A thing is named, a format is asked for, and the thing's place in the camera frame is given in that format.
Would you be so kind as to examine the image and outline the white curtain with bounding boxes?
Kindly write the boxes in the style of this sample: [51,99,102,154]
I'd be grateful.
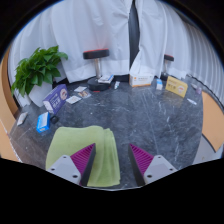
[128,0,224,104]
[8,0,134,101]

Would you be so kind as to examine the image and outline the small white bottle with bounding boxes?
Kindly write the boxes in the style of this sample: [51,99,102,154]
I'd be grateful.
[155,78,164,91]

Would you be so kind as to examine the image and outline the yellow sign card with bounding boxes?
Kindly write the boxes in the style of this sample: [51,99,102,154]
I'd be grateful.
[165,75,189,99]

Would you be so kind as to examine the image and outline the black stool with red rim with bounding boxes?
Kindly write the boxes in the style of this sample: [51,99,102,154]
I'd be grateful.
[82,48,116,93]
[160,54,175,82]

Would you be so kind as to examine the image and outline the small white flat packet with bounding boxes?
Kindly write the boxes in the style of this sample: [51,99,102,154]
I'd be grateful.
[186,97,198,106]

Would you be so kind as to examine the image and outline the white and orange tissue box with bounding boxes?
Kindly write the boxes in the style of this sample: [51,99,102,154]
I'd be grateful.
[128,72,155,88]

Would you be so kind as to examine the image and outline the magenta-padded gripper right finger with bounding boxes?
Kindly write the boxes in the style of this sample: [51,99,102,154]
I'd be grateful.
[128,143,178,187]

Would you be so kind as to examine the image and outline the small black ring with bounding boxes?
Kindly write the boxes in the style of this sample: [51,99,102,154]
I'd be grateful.
[49,115,60,125]

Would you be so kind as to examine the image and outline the blue tissue packet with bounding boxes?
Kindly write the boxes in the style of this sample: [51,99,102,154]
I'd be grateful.
[35,111,51,134]

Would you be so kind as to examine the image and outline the purple cardboard box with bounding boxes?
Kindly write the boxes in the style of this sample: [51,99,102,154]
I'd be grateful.
[42,83,70,116]

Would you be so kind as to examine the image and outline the white printed card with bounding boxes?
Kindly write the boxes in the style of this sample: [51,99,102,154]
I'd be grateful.
[65,95,82,105]
[73,85,88,93]

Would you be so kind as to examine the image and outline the light green towel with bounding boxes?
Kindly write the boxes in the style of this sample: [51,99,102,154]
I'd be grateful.
[45,125,122,188]

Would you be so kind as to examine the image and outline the brown printed card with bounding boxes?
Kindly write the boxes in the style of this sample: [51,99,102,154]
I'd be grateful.
[77,90,92,99]

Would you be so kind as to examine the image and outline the white booklet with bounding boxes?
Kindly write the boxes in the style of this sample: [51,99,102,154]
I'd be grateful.
[97,74,115,84]

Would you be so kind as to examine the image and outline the white plastic packet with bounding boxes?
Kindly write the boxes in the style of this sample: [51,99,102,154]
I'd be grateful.
[16,111,29,127]

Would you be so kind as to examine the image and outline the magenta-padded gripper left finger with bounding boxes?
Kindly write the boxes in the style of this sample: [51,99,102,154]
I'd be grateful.
[46,143,97,187]

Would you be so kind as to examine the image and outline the green plant in white pot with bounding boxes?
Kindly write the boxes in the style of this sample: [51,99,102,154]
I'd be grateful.
[10,45,69,108]

